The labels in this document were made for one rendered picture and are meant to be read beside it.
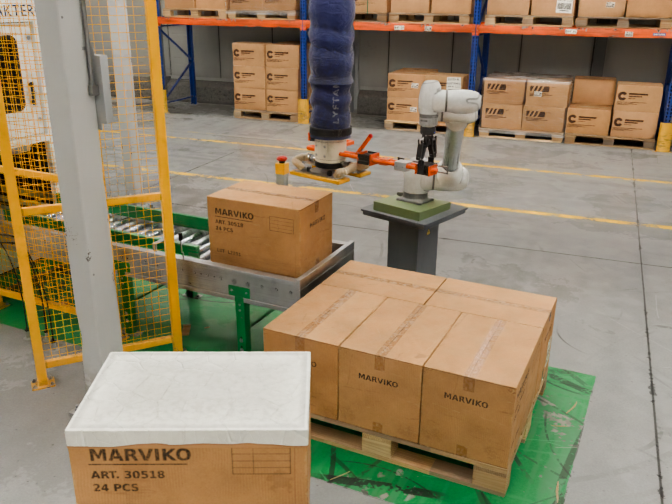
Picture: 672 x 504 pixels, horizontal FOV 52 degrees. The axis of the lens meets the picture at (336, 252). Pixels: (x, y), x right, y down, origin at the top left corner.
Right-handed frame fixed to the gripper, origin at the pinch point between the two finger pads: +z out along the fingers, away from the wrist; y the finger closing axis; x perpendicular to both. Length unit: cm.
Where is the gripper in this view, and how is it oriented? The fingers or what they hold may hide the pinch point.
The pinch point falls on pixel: (425, 167)
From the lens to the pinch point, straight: 345.3
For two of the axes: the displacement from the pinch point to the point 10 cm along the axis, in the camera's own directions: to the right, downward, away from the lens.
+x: 7.8, 2.3, -5.9
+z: -0.1, 9.4, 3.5
